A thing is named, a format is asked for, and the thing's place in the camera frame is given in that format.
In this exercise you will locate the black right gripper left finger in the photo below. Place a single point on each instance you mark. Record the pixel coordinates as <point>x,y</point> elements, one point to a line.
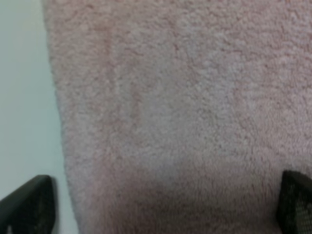
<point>30,209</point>

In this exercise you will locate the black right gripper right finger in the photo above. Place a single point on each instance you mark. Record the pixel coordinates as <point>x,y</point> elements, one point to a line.
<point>294,210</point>

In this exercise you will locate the pink terry towel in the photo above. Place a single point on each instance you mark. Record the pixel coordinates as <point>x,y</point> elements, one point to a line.
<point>179,116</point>

